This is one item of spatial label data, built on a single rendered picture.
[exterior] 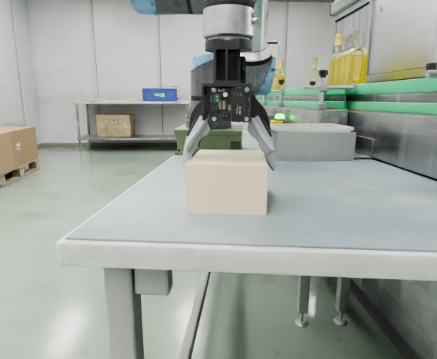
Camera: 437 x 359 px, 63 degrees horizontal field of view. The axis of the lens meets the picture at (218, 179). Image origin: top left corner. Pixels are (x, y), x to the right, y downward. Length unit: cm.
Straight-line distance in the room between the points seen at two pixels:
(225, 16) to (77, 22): 710
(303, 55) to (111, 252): 714
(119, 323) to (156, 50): 684
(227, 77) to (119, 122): 618
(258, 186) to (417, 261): 22
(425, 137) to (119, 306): 70
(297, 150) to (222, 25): 56
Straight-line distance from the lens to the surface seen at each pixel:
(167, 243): 45
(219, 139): 109
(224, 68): 55
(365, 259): 45
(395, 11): 149
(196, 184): 53
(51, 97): 768
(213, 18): 55
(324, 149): 105
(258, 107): 58
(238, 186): 53
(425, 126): 91
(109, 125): 673
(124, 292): 53
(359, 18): 184
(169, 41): 725
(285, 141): 102
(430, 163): 89
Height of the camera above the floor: 92
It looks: 13 degrees down
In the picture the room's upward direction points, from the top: straight up
